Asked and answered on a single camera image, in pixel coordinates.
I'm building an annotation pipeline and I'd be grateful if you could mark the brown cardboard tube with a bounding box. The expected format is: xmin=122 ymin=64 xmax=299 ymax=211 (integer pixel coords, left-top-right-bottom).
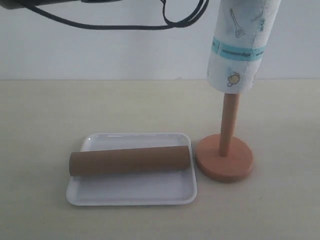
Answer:
xmin=69 ymin=145 xmax=191 ymax=177

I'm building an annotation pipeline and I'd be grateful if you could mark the printed paper towel roll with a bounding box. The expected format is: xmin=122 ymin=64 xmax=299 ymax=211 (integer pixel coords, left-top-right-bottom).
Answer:
xmin=207 ymin=0 xmax=281 ymax=94

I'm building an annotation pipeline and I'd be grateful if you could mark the wooden paper towel holder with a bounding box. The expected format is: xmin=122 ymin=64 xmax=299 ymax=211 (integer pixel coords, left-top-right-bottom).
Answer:
xmin=195 ymin=93 xmax=254 ymax=183

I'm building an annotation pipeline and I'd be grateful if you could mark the white plastic tray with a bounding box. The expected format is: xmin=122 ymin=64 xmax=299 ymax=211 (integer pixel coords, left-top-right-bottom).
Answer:
xmin=66 ymin=132 xmax=198 ymax=206

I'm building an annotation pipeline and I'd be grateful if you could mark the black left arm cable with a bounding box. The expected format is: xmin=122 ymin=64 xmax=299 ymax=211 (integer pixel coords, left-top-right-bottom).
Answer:
xmin=32 ymin=0 xmax=210 ymax=31

